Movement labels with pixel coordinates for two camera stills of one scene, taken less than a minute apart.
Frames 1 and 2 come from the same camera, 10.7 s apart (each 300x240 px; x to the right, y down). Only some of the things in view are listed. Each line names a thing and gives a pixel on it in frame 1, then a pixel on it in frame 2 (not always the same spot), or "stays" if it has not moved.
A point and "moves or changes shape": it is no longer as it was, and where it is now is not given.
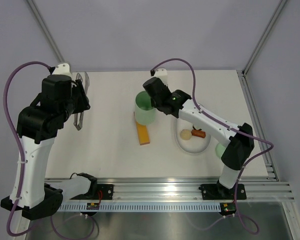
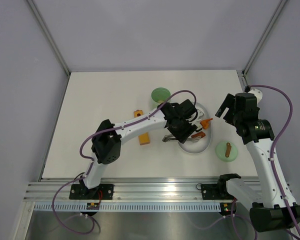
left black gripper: (83, 100) to (181, 136)
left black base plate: (107, 193) stays
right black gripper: (153, 103) to (229, 102)
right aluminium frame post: (247, 67) stays
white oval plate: (196, 144) stays
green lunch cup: (144, 113) moves or changes shape
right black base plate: (218, 192) stays
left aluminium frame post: (45, 30) stays
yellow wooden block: (143, 135) stays
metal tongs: (86, 84) to (171, 136)
